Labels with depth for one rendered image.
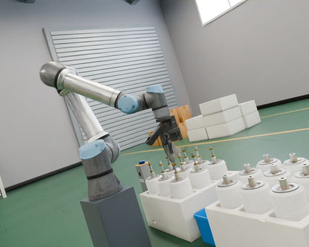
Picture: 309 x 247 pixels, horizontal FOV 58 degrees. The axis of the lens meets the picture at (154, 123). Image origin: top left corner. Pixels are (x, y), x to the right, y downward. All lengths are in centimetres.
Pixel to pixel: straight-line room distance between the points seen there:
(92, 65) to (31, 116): 183
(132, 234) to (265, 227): 56
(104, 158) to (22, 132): 501
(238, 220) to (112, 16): 720
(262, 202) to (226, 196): 14
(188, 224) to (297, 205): 54
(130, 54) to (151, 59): 68
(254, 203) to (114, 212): 55
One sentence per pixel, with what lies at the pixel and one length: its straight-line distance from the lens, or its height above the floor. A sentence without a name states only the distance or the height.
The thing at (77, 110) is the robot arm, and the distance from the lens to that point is 137.
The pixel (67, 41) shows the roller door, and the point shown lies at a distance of 687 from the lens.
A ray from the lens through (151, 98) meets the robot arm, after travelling 126.
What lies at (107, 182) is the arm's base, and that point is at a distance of 121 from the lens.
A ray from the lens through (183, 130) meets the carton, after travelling 536.
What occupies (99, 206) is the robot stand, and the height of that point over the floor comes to 28.
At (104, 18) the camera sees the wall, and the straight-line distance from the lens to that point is 770.
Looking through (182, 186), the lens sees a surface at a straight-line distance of 129.
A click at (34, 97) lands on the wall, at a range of 635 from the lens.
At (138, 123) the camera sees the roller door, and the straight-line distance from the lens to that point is 712.
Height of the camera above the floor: 56
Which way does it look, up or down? 1 degrees down
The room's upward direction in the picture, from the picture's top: 17 degrees counter-clockwise
